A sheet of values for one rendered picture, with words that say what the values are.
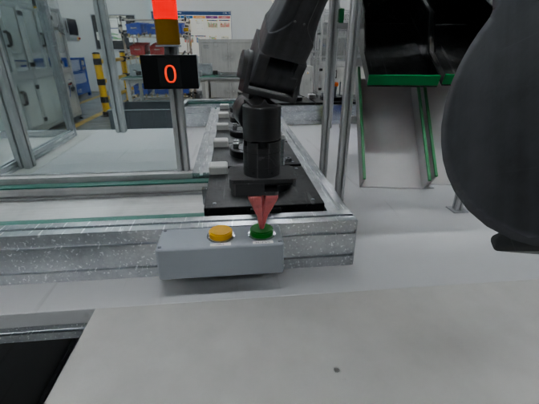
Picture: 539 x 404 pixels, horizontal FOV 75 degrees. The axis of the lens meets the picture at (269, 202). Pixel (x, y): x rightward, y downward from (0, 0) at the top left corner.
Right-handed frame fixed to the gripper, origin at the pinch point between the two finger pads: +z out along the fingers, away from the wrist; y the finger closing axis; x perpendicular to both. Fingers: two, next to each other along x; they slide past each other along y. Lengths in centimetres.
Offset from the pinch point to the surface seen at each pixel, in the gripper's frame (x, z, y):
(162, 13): -31.8, -33.0, 18.1
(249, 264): 3.1, 6.3, 2.2
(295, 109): -139, 6, -30
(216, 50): -749, -9, 33
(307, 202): -10.7, 1.5, -10.2
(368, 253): -7.5, 12.3, -23.1
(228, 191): -17.9, 1.7, 5.8
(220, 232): 0.3, 1.3, 6.9
